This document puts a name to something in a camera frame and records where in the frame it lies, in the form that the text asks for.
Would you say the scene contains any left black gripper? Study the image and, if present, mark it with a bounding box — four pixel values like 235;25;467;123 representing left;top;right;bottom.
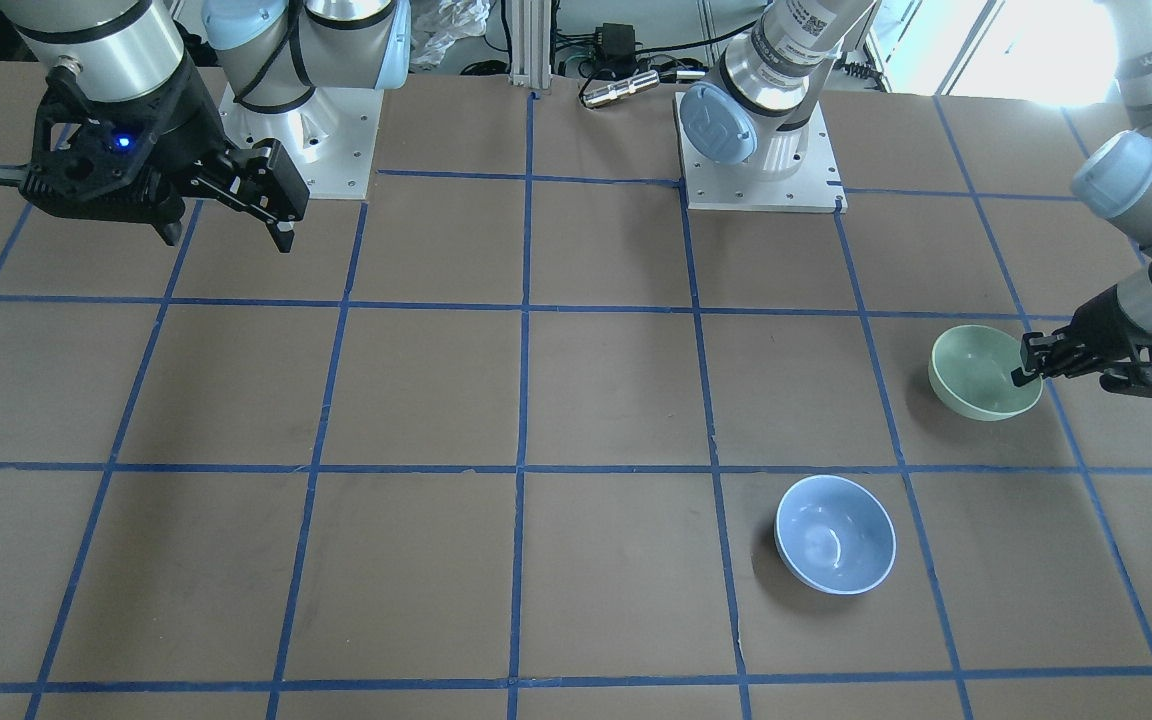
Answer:
1010;288;1152;397

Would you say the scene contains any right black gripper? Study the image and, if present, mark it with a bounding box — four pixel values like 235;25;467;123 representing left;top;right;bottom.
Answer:
20;61;310;252

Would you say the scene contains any green bowl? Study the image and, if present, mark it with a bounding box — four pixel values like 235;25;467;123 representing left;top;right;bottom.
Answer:
929;325;1044;420

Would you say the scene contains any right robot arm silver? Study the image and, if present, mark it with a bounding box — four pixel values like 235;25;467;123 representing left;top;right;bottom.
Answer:
0;1;411;252

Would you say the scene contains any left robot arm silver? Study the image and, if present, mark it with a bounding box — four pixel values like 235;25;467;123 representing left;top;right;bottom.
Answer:
677;1;1152;397

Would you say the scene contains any blue bowl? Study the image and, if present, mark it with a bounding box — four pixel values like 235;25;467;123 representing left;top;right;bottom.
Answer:
773;475;897;596

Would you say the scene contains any silver metal connector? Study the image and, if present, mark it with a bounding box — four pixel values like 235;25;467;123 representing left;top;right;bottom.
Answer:
579;70;660;109

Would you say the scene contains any black power adapter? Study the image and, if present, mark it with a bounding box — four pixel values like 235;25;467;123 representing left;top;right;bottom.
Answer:
593;22;637;67

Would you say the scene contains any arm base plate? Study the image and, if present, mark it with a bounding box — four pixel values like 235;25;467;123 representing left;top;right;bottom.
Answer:
679;105;849;214
219;88;385;200

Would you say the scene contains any aluminium frame post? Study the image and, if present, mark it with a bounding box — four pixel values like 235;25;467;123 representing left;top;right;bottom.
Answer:
500;1;558;96

